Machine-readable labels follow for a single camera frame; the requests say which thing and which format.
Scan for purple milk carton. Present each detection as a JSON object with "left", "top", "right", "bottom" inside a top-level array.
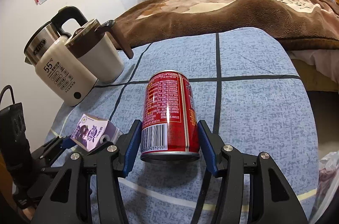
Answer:
[{"left": 70, "top": 114, "right": 123, "bottom": 152}]

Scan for red drink can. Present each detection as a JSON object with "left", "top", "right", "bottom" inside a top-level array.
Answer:
[{"left": 140, "top": 70, "right": 200, "bottom": 163}]

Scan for white trash bin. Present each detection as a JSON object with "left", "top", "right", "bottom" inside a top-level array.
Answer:
[{"left": 309, "top": 151, "right": 338, "bottom": 223}]

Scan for cream electric kettle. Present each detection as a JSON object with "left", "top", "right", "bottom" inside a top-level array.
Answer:
[{"left": 24, "top": 6, "right": 97, "bottom": 106}]

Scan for white brown lidded mug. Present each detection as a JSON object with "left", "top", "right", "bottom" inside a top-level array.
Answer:
[{"left": 65, "top": 19, "right": 134, "bottom": 83}]

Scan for pink bed sheet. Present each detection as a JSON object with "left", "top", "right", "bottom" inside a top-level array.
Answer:
[{"left": 287, "top": 49, "right": 339, "bottom": 83}]

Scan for brown bed blanket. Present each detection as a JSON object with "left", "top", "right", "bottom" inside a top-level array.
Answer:
[{"left": 116, "top": 0, "right": 338, "bottom": 50}]

